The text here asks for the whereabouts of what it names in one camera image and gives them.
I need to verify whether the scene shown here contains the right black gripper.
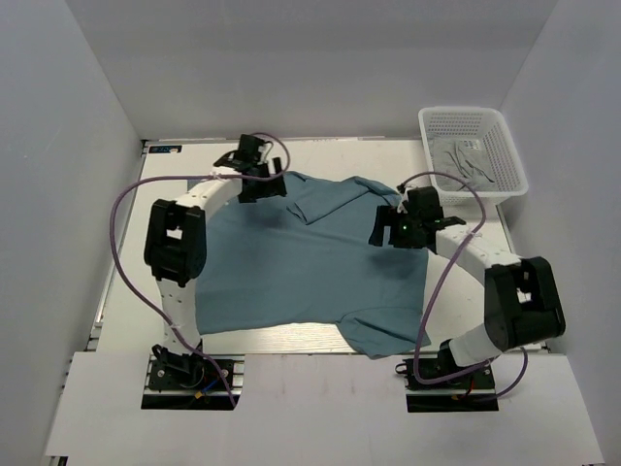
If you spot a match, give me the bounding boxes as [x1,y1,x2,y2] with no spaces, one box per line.
[370,205,424,250]

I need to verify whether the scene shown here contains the blue t-shirt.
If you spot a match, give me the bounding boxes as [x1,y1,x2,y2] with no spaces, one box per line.
[195,172,429,358]

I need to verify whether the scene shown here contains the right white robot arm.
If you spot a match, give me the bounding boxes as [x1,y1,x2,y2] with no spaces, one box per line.
[369,186,567,387]

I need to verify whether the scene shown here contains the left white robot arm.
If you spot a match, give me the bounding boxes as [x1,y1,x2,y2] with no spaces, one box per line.
[144,132,290,387]

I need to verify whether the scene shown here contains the blue label sticker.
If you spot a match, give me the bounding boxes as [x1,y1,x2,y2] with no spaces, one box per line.
[147,145,182,154]

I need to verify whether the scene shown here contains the grey t-shirt in basket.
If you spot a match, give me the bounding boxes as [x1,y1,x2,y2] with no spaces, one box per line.
[428,138,497,191]

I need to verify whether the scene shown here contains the white plastic basket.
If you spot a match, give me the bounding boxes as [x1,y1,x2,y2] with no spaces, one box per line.
[418,106,529,205]

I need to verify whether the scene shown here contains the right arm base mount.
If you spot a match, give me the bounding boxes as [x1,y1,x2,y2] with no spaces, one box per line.
[395,358,499,414]

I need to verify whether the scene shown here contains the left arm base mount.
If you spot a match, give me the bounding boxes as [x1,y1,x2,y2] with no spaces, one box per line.
[141,345,244,411]

